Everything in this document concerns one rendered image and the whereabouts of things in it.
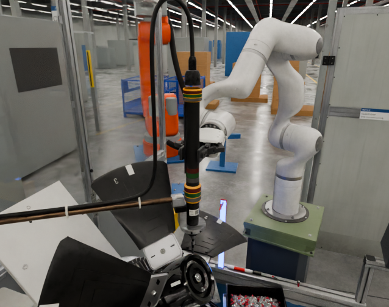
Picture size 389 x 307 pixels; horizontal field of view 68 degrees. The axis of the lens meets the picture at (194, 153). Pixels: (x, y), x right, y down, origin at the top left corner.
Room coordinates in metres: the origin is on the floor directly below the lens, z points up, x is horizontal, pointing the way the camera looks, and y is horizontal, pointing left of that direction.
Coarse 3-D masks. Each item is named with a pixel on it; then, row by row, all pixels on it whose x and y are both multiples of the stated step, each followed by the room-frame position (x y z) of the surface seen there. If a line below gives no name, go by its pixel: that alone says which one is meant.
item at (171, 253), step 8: (160, 240) 0.63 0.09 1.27; (168, 240) 0.63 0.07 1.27; (176, 240) 0.63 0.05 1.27; (144, 248) 0.61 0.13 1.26; (152, 248) 0.61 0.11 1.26; (160, 248) 0.61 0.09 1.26; (168, 248) 0.61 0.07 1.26; (176, 248) 0.61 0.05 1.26; (160, 256) 0.60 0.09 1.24; (168, 256) 0.60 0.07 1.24; (176, 256) 0.60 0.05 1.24; (152, 264) 0.59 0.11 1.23; (160, 264) 0.59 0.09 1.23
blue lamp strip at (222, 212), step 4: (224, 204) 0.98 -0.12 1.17; (224, 208) 0.98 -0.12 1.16; (220, 212) 0.98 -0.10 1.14; (224, 212) 0.98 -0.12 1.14; (220, 216) 0.98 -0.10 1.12; (224, 216) 0.98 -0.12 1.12; (224, 220) 0.98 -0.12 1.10; (220, 256) 0.98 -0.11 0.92; (220, 260) 0.98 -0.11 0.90; (220, 264) 0.98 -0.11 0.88
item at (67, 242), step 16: (64, 240) 0.42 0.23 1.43; (64, 256) 0.40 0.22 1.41; (80, 256) 0.42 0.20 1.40; (96, 256) 0.44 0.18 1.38; (112, 256) 0.45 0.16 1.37; (48, 272) 0.38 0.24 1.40; (64, 272) 0.39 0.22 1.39; (80, 272) 0.41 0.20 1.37; (96, 272) 0.42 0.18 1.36; (112, 272) 0.44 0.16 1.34; (128, 272) 0.46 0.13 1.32; (144, 272) 0.49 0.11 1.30; (48, 288) 0.37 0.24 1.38; (64, 288) 0.38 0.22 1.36; (80, 288) 0.40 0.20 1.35; (96, 288) 0.41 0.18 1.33; (112, 288) 0.43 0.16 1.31; (128, 288) 0.45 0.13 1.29; (144, 288) 0.48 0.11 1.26; (48, 304) 0.36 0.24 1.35; (64, 304) 0.37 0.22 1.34; (80, 304) 0.39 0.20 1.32; (96, 304) 0.40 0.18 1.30; (112, 304) 0.43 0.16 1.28; (128, 304) 0.45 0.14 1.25
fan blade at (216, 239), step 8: (200, 216) 0.88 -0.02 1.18; (208, 224) 0.84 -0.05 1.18; (216, 224) 0.85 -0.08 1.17; (224, 224) 0.87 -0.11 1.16; (208, 232) 0.79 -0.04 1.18; (216, 232) 0.80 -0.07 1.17; (224, 232) 0.81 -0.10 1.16; (232, 232) 0.83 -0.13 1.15; (184, 240) 0.74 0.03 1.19; (200, 240) 0.74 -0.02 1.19; (208, 240) 0.74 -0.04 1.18; (216, 240) 0.75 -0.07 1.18; (224, 240) 0.77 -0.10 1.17; (232, 240) 0.78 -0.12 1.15; (240, 240) 0.80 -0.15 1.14; (184, 248) 0.70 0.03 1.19; (200, 248) 0.70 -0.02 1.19; (208, 248) 0.70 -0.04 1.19; (216, 248) 0.71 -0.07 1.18; (224, 248) 0.72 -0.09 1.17
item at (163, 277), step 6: (156, 276) 0.51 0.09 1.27; (162, 276) 0.52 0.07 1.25; (150, 282) 0.50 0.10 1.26; (162, 282) 0.52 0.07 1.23; (150, 288) 0.50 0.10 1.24; (156, 288) 0.51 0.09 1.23; (162, 288) 0.52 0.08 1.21; (150, 294) 0.50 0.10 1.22; (144, 300) 0.49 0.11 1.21; (150, 300) 0.50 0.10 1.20; (156, 300) 0.51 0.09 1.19; (144, 306) 0.49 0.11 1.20; (150, 306) 0.50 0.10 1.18
